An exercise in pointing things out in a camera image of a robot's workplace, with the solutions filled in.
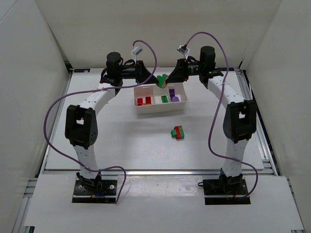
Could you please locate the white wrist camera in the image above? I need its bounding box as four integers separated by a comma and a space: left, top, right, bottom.
177, 44, 190, 59
131, 46, 143, 62

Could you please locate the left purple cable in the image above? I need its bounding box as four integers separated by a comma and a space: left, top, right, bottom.
43, 40, 157, 203

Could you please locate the purple cable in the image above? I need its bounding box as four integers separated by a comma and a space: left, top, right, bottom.
185, 32, 259, 198
43, 40, 157, 203

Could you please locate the green red lego stack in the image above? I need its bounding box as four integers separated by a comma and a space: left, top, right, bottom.
171, 125, 185, 140

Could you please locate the white divided plastic container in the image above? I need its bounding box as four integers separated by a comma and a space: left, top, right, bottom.
134, 83, 187, 115

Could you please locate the purple rounded lego brick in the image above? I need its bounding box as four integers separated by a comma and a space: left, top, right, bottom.
171, 96, 179, 102

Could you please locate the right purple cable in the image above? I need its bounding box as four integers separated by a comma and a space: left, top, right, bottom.
185, 32, 259, 198

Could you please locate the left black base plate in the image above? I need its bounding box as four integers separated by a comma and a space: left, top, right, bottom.
71, 178, 118, 204

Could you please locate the green lego plate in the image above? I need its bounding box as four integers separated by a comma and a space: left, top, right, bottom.
161, 96, 169, 103

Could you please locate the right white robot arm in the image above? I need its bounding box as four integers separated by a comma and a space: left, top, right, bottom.
162, 46, 257, 195

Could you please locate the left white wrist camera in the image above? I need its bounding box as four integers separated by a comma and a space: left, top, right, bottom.
131, 46, 143, 62

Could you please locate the red green watermelon lego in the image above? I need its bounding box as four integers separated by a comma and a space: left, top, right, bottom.
137, 98, 143, 106

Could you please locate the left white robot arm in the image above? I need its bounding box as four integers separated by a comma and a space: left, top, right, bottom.
65, 52, 159, 194

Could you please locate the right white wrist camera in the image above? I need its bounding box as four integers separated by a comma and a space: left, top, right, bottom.
177, 44, 190, 59

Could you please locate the purple lego plate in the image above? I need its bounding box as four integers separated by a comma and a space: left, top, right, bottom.
169, 89, 175, 98

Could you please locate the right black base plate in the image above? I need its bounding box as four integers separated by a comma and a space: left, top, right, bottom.
198, 179, 251, 205

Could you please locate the green purple round lego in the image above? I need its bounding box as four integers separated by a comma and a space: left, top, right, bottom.
157, 74, 169, 88

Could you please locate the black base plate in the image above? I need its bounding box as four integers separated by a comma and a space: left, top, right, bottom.
198, 179, 251, 205
71, 178, 118, 204

